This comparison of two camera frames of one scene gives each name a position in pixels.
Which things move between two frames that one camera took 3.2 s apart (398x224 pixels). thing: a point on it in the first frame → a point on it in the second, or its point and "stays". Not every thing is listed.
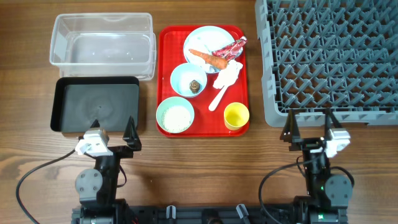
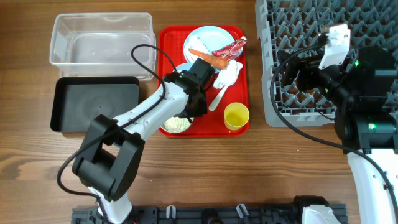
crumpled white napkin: x=228 y=76 stays
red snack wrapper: x=231 y=50 stays
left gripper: x=130 y=137 → x=203 y=107
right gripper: x=292 y=135 → x=308 y=68
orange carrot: x=213 y=61 stays
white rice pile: x=176 y=118 stays
